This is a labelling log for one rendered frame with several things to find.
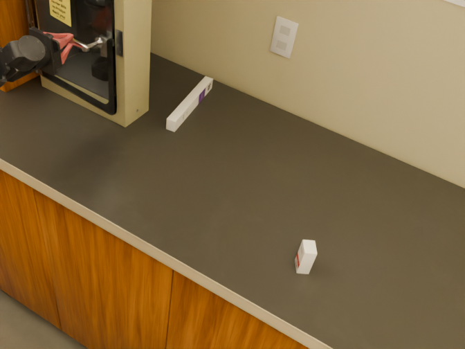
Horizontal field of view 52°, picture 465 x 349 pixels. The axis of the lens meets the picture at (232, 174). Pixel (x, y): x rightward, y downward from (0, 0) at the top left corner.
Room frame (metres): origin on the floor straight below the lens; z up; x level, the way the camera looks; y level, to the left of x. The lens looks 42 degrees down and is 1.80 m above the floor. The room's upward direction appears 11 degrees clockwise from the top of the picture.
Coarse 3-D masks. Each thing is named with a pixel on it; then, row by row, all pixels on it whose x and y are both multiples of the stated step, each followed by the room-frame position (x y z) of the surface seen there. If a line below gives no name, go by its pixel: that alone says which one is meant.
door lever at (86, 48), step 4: (72, 40) 1.02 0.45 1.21; (76, 40) 1.02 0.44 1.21; (80, 40) 1.02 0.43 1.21; (96, 40) 1.05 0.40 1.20; (100, 40) 1.04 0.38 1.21; (72, 44) 1.02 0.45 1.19; (76, 44) 1.01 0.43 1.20; (80, 44) 1.01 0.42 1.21; (84, 44) 1.01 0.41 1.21; (88, 44) 1.01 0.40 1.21; (92, 44) 1.02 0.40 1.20; (96, 44) 1.03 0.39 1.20; (100, 44) 1.04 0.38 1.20; (80, 48) 1.01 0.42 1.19; (84, 48) 1.00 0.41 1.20; (88, 48) 1.00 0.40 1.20
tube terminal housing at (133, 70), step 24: (120, 0) 1.06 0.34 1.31; (144, 0) 1.13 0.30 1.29; (120, 24) 1.06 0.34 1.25; (144, 24) 1.13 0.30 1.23; (144, 48) 1.13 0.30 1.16; (120, 72) 1.06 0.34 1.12; (144, 72) 1.13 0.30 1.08; (72, 96) 1.13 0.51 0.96; (120, 96) 1.06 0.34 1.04; (144, 96) 1.13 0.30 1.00; (120, 120) 1.06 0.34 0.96
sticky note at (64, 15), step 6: (54, 0) 1.11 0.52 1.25; (60, 0) 1.10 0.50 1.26; (66, 0) 1.09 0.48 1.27; (54, 6) 1.11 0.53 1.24; (60, 6) 1.10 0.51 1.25; (66, 6) 1.09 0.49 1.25; (54, 12) 1.11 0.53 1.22; (60, 12) 1.10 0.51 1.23; (66, 12) 1.09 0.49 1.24; (60, 18) 1.10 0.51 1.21; (66, 18) 1.09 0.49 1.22
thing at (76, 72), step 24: (48, 0) 1.12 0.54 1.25; (72, 0) 1.08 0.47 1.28; (96, 0) 1.05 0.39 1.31; (48, 24) 1.13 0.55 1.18; (72, 24) 1.09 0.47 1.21; (96, 24) 1.05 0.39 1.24; (72, 48) 1.09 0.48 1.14; (96, 48) 1.05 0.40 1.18; (72, 72) 1.09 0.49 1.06; (96, 72) 1.05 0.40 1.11; (96, 96) 1.05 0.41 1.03
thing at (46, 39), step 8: (32, 32) 0.96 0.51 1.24; (40, 32) 0.95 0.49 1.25; (40, 40) 0.95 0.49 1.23; (48, 40) 0.94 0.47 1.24; (48, 48) 0.94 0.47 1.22; (48, 56) 0.93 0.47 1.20; (40, 64) 0.91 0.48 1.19; (48, 64) 0.94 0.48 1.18; (48, 72) 0.94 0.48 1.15; (56, 72) 0.95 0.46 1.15
